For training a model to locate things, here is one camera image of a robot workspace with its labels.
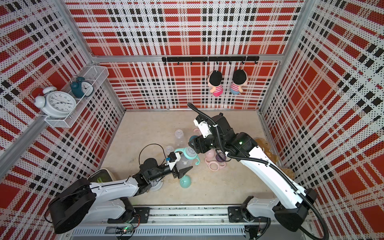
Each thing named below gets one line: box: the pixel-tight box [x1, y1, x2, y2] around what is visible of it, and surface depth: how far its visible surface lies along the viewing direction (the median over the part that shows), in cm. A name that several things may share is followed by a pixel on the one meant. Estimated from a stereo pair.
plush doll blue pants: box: [230, 69, 249, 95], surface depth 96 cm
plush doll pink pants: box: [207, 70, 223, 97], surface depth 97 cm
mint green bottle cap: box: [179, 174, 192, 189], surface depth 84 cm
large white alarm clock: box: [34, 86, 77, 119], surface depth 63 cm
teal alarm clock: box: [70, 76, 95, 99], surface depth 73 cm
